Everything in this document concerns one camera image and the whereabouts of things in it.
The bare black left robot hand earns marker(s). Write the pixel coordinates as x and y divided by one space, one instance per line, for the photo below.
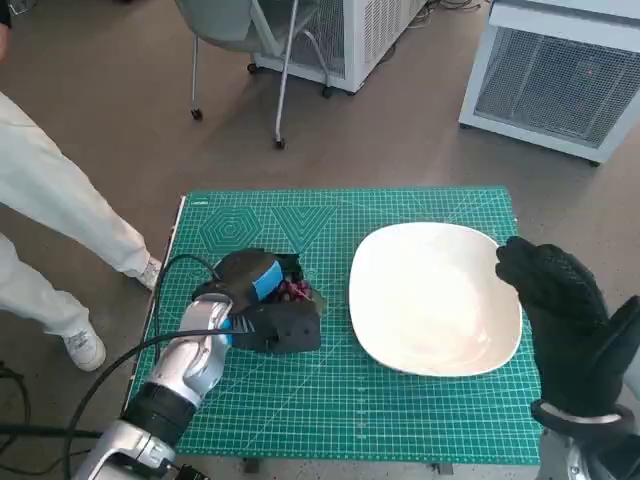
245 275

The white mesh cabinet with vents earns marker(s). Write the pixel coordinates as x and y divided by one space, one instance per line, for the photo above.
370 45

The green cutting mat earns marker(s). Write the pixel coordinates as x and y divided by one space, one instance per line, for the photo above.
325 400

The person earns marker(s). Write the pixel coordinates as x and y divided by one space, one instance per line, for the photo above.
50 200

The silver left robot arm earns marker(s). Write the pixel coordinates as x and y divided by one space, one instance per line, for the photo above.
195 350

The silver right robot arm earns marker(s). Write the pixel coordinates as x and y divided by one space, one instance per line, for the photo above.
585 445

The grey chair with metal legs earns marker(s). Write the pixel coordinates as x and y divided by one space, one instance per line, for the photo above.
225 25

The red toy grape bunch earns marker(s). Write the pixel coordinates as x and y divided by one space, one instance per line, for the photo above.
299 290

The large white mesh cabinet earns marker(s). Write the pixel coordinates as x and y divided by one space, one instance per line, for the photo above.
550 85

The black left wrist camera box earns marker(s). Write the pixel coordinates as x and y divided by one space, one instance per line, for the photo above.
285 330

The white square plate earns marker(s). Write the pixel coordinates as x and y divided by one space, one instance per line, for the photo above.
435 300

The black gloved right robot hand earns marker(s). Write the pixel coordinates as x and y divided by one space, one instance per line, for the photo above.
560 310

